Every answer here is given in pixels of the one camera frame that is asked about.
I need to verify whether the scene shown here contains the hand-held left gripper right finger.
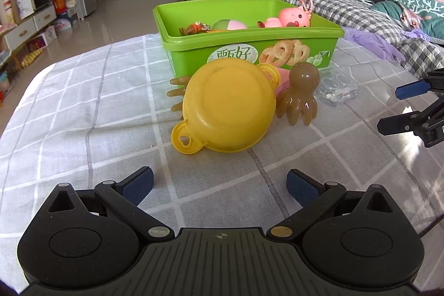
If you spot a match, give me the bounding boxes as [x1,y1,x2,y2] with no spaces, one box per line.
[268,169,405,242]

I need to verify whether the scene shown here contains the green plastic box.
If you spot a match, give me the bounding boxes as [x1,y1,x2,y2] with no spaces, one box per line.
[153,0,345,71]

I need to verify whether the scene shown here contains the row of yellow ducks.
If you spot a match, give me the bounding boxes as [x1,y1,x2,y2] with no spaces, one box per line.
[21,48,46,68]

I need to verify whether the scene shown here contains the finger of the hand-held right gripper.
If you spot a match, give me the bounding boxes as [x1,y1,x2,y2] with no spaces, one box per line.
[377,98,444,136]
[395,68,444,100]

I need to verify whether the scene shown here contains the white cardboard box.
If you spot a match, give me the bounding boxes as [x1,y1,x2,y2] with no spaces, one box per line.
[28,26,58,52]

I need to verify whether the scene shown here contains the beige starfish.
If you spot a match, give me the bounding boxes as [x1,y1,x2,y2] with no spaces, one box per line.
[178,22,211,37]

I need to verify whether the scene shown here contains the white wooden tv cabinet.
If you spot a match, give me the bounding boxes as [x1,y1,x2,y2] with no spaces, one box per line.
[0,5,58,52]

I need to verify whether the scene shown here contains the pink pig toy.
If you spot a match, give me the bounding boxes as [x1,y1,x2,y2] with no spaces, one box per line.
[279,6,312,29]

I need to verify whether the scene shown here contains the blue and white box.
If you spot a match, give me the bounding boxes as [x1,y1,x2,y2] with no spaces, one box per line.
[55,6,79,31]

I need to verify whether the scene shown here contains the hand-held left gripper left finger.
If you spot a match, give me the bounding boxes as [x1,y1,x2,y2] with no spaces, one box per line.
[38,166,175,242]

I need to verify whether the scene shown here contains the green and pink toy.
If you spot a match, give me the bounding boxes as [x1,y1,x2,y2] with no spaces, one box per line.
[210,19,248,31]

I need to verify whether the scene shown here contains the yellow toy pot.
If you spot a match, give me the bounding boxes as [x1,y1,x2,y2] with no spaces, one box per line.
[171,59,281,155]

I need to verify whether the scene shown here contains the brown octopus toy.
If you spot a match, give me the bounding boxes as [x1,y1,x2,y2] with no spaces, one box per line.
[276,62,320,127]
[166,75,192,113]

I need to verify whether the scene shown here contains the pink toy block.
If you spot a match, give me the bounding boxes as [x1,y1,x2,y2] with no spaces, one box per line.
[276,68,294,97]

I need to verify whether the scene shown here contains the teal patterned cushion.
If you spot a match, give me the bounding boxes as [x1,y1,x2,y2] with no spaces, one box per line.
[371,0,444,43]

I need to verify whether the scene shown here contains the clear plastic container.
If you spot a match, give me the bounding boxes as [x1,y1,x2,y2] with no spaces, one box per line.
[317,72,359,106]

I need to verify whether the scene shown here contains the purple cloth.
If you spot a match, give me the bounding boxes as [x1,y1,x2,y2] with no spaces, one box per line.
[343,27,405,62]

